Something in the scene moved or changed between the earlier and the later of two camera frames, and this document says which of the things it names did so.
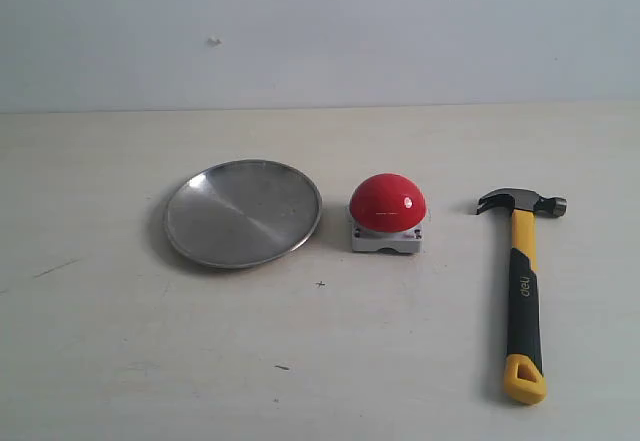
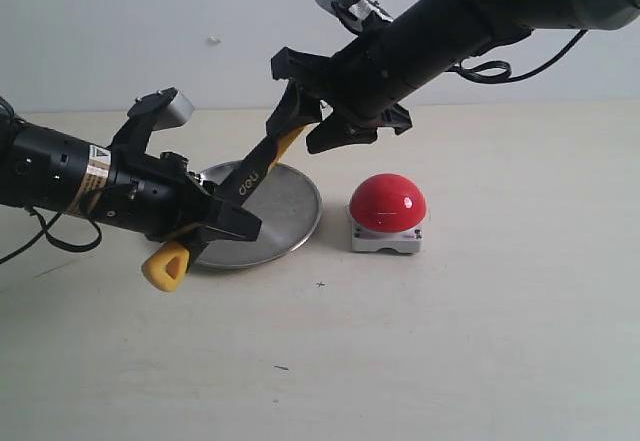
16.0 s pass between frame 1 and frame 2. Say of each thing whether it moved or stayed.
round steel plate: stayed
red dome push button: stayed
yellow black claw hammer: moved
